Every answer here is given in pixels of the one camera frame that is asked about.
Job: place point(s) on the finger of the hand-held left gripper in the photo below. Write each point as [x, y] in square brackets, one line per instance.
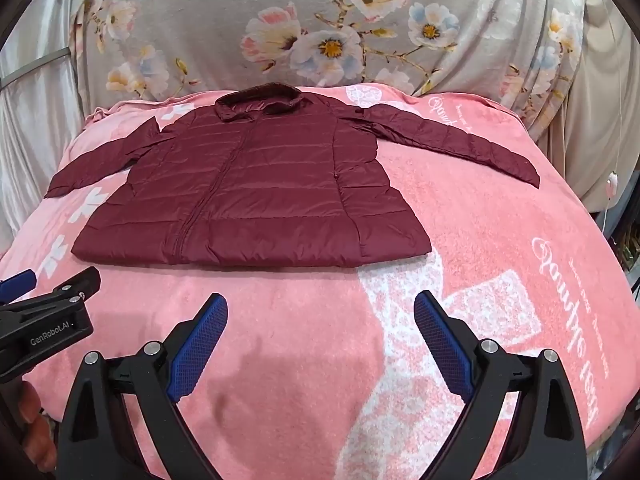
[75, 285]
[15, 284]

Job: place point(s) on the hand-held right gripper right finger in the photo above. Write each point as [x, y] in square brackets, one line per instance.
[442, 340]

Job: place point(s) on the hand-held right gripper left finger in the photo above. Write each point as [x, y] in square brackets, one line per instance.
[200, 340]

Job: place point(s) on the maroon quilted puffer jacket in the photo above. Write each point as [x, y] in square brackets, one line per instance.
[260, 190]

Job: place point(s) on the person's left hand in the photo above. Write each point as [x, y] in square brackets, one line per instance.
[35, 425]

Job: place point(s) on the pink printed blanket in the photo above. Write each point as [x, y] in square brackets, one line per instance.
[310, 320]

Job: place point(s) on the white satin curtain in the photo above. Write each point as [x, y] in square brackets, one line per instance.
[35, 120]

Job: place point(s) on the beige cloth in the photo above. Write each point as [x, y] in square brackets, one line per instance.
[595, 125]

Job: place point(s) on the grey floral bed sheet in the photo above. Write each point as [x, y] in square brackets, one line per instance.
[225, 5]

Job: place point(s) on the metal rail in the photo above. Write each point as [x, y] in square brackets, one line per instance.
[30, 67]

